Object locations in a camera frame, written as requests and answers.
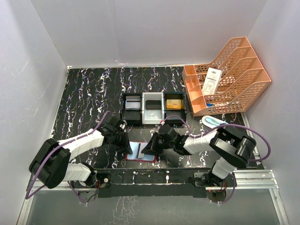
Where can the white bin middle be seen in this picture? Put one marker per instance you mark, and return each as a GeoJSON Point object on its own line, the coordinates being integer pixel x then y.
{"type": "Point", "coordinates": [151, 117]}

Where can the black bin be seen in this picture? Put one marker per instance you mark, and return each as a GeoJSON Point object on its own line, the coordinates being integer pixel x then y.
{"type": "Point", "coordinates": [175, 117]}
{"type": "Point", "coordinates": [132, 117]}

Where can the white blue tape dispenser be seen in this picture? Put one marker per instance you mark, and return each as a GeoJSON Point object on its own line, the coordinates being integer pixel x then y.
{"type": "Point", "coordinates": [211, 122]}

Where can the black bin left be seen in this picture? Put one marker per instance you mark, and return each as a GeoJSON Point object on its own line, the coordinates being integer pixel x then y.
{"type": "Point", "coordinates": [132, 117]}

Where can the white striped card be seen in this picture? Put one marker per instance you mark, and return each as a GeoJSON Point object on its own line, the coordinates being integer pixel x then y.
{"type": "Point", "coordinates": [141, 146]}

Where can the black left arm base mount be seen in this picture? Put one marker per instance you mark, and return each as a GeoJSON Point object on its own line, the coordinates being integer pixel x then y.
{"type": "Point", "coordinates": [98, 181]}

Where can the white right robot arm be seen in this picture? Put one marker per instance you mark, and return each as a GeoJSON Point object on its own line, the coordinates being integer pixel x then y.
{"type": "Point", "coordinates": [234, 147]}

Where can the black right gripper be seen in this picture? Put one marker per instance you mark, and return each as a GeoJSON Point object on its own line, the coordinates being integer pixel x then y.
{"type": "Point", "coordinates": [152, 146]}

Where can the black bin right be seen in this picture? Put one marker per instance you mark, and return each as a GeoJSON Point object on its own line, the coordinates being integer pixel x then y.
{"type": "Point", "coordinates": [175, 117]}

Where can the gold magnetic stripe card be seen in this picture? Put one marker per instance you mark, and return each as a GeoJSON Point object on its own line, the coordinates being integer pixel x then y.
{"type": "Point", "coordinates": [174, 104]}

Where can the red leather card holder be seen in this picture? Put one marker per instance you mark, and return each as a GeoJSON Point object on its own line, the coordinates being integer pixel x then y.
{"type": "Point", "coordinates": [132, 157]}

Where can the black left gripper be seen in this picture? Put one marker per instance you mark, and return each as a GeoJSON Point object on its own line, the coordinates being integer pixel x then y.
{"type": "Point", "coordinates": [124, 147]}

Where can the white paper receipt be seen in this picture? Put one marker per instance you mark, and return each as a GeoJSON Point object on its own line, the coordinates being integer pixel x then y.
{"type": "Point", "coordinates": [211, 81]}

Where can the aluminium frame rail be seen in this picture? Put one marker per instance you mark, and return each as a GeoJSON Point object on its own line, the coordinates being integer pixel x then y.
{"type": "Point", "coordinates": [248, 197]}

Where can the orange plastic desk organizer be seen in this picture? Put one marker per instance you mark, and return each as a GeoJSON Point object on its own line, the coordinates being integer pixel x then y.
{"type": "Point", "coordinates": [242, 81]}

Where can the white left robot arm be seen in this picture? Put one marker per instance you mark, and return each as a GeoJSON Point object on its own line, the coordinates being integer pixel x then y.
{"type": "Point", "coordinates": [52, 164]}

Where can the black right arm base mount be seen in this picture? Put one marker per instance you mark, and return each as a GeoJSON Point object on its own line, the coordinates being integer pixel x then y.
{"type": "Point", "coordinates": [219, 190]}

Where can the black card in white bin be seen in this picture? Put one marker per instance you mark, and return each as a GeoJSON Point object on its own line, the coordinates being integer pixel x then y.
{"type": "Point", "coordinates": [152, 104]}

